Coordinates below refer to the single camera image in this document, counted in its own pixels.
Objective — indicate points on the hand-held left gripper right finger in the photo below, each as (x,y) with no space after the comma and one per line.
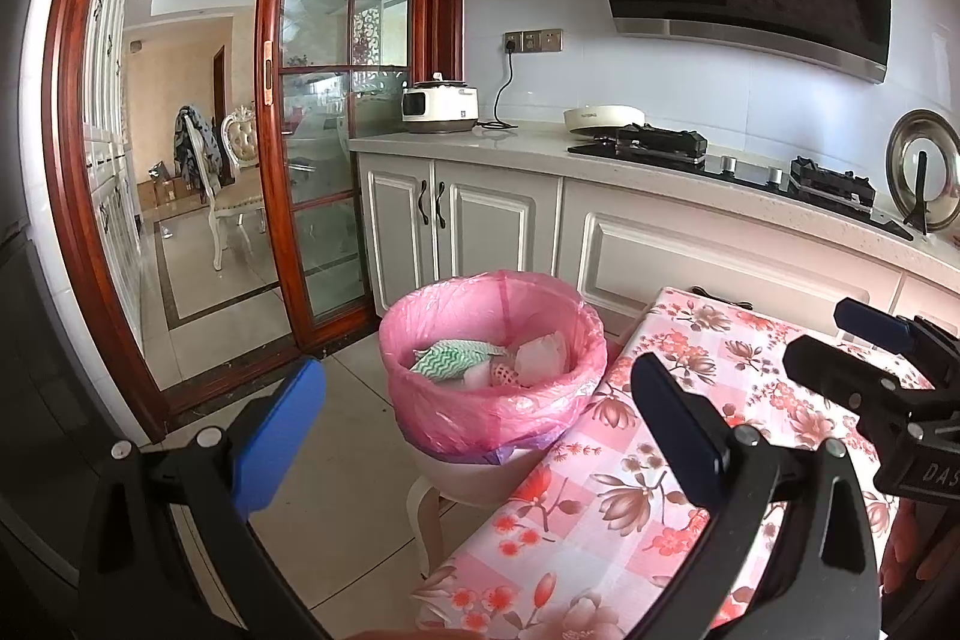
(675,437)

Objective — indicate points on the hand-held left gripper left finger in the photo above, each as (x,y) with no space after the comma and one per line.
(277,437)

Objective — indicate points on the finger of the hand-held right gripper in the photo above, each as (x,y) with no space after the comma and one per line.
(832,370)
(874,323)

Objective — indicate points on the white plastic bag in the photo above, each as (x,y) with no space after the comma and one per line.
(544,359)

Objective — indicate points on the green striped cloth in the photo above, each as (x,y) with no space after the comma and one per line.
(450,361)

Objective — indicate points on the bin with pink bag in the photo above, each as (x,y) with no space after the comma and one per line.
(480,419)

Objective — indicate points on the white foam roll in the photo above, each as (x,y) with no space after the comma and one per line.
(478,380)

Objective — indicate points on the person's right hand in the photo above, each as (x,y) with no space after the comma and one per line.
(919,542)

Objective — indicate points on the pink floral tablecloth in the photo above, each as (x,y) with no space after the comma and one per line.
(622,520)

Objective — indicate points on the black lid stand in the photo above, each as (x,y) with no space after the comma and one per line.
(921,197)

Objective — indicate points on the white stool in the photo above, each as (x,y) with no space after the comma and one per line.
(421,520)

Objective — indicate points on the steel pot lid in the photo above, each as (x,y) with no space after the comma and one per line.
(937,160)

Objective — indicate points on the kitchen counter with cabinets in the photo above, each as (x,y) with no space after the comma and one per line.
(675,242)

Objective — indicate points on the black gas stove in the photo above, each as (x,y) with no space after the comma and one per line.
(750,164)

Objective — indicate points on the white dining chair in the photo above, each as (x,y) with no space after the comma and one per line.
(236,190)

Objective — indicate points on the dark patterned garment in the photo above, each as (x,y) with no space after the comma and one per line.
(196,153)

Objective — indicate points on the white hall cabinet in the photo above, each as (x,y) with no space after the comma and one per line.
(112,175)

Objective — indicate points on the white electric pan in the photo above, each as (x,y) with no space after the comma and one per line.
(600,117)

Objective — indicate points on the wooden glass sliding door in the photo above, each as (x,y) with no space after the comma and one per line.
(330,108)

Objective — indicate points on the white rice cooker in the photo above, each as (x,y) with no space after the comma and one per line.
(441,106)

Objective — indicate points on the wooden door frame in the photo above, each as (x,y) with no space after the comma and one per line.
(75,160)

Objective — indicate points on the wall socket with plug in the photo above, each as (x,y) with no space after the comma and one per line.
(532,41)

